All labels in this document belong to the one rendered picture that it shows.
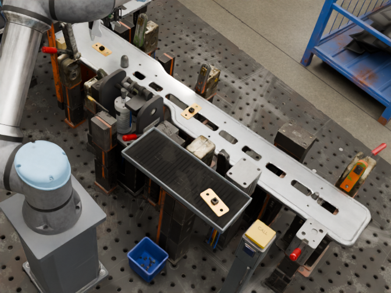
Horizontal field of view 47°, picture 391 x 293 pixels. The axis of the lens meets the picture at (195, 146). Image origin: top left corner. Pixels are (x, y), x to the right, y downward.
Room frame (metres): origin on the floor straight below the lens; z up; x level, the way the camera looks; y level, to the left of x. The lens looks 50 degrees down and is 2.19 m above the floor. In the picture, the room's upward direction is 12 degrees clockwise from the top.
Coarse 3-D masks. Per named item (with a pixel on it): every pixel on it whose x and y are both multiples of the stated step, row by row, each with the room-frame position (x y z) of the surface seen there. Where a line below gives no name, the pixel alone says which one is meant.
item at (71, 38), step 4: (60, 24) 1.23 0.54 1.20; (64, 24) 1.23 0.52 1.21; (68, 24) 1.23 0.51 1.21; (60, 28) 1.22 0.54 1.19; (64, 28) 1.24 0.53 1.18; (68, 28) 1.23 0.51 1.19; (72, 28) 1.25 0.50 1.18; (64, 32) 1.24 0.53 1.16; (68, 32) 1.23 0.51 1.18; (72, 32) 1.24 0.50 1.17; (64, 36) 1.25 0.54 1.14; (68, 36) 1.23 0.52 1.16; (72, 36) 1.24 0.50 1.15; (68, 40) 1.24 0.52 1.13; (72, 40) 1.24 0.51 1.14; (68, 44) 1.25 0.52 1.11; (72, 44) 1.24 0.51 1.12; (68, 48) 1.26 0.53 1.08; (72, 48) 1.24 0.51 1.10; (76, 48) 1.25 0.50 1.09; (72, 52) 1.24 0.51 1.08
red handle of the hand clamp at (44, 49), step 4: (44, 48) 1.16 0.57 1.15; (48, 48) 1.17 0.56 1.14; (52, 48) 1.18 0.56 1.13; (56, 48) 1.21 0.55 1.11; (44, 52) 1.15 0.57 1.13; (48, 52) 1.16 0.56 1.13; (52, 52) 1.17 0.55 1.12; (56, 52) 1.19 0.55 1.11; (60, 52) 1.20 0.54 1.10; (64, 52) 1.22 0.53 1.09; (68, 52) 1.23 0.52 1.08
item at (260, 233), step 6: (258, 222) 0.64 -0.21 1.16; (252, 228) 0.62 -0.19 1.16; (258, 228) 0.62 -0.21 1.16; (264, 228) 0.63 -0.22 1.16; (270, 228) 0.63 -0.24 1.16; (246, 234) 0.60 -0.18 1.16; (252, 234) 0.60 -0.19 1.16; (258, 234) 0.61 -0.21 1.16; (264, 234) 0.61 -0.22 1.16; (270, 234) 0.61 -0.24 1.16; (252, 240) 0.59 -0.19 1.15; (258, 240) 0.59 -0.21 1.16; (264, 240) 0.59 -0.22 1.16; (270, 240) 0.60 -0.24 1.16; (264, 246) 0.57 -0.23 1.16
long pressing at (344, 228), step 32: (96, 64) 1.29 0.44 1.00; (160, 64) 1.37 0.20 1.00; (192, 96) 1.23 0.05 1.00; (192, 128) 1.07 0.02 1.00; (224, 128) 1.10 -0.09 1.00; (256, 160) 0.98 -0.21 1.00; (288, 160) 1.01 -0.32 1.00; (288, 192) 0.88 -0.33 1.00; (320, 192) 0.90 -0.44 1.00; (352, 224) 0.80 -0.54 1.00
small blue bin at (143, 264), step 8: (144, 240) 0.72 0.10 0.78; (136, 248) 0.68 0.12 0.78; (144, 248) 0.72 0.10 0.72; (152, 248) 0.71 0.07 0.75; (160, 248) 0.69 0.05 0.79; (128, 256) 0.64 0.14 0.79; (136, 256) 0.68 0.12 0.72; (144, 256) 0.69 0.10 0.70; (152, 256) 0.70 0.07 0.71; (160, 256) 0.69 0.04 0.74; (168, 256) 0.67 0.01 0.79; (136, 264) 0.62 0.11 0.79; (144, 264) 0.67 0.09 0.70; (152, 264) 0.67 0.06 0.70; (160, 264) 0.64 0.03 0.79; (136, 272) 0.63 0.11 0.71; (144, 272) 0.60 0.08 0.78; (152, 272) 0.61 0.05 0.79
